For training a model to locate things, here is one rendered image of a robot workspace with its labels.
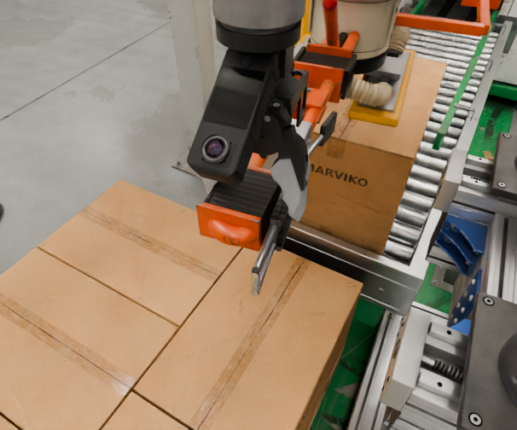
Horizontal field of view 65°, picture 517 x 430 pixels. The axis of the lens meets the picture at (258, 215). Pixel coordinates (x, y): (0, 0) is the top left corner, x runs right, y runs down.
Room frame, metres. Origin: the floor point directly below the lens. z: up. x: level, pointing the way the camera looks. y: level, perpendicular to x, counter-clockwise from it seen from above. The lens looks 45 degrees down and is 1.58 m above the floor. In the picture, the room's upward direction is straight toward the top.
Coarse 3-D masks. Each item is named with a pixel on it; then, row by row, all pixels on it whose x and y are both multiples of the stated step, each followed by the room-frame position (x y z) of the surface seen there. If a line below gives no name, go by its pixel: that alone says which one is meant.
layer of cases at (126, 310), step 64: (128, 192) 1.14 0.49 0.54; (64, 256) 0.83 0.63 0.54; (128, 256) 0.83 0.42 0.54; (192, 256) 0.83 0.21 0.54; (256, 256) 0.83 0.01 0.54; (0, 320) 0.60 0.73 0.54; (64, 320) 0.60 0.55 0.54; (128, 320) 0.60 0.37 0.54; (192, 320) 0.60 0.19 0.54; (256, 320) 0.60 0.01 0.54; (320, 320) 0.60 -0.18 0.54; (0, 384) 0.42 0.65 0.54; (64, 384) 0.42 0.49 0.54; (128, 384) 0.42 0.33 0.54; (192, 384) 0.42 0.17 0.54; (256, 384) 0.42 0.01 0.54; (320, 384) 0.47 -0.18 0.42
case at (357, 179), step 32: (416, 64) 1.35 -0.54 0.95; (416, 96) 1.13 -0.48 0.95; (352, 128) 0.96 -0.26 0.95; (384, 128) 0.96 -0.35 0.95; (416, 128) 0.96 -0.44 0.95; (320, 160) 0.93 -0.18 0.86; (352, 160) 0.89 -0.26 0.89; (384, 160) 0.85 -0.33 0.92; (320, 192) 0.92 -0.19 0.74; (352, 192) 0.88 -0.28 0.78; (384, 192) 0.84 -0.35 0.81; (320, 224) 0.92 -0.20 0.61; (352, 224) 0.87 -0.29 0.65; (384, 224) 0.83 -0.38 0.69
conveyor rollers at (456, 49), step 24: (408, 48) 2.46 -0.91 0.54; (432, 48) 2.47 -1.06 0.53; (456, 48) 2.42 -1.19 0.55; (456, 72) 2.14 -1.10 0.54; (480, 72) 2.16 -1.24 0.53; (432, 120) 1.68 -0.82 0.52; (456, 120) 1.64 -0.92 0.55; (432, 144) 1.44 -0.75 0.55; (432, 168) 1.32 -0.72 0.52; (408, 192) 1.14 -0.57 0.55; (432, 192) 1.15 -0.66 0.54; (408, 216) 1.02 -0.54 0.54; (408, 240) 0.92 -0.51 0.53
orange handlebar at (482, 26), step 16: (480, 0) 0.99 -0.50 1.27; (400, 16) 0.90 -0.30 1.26; (416, 16) 0.89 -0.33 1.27; (480, 16) 0.89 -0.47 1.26; (352, 32) 0.81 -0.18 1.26; (464, 32) 0.85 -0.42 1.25; (480, 32) 0.84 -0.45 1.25; (352, 48) 0.75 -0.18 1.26; (320, 96) 0.56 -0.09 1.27; (320, 112) 0.53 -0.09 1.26; (256, 160) 0.41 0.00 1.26; (224, 224) 0.30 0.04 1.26; (224, 240) 0.28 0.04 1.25; (240, 240) 0.28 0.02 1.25
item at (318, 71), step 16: (304, 48) 0.70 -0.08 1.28; (320, 48) 0.70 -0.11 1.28; (336, 48) 0.70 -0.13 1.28; (304, 64) 0.64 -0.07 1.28; (320, 64) 0.66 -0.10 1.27; (336, 64) 0.66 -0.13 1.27; (352, 64) 0.65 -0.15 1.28; (320, 80) 0.63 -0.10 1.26; (336, 80) 0.62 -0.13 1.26; (352, 80) 0.68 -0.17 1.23; (336, 96) 0.61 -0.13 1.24
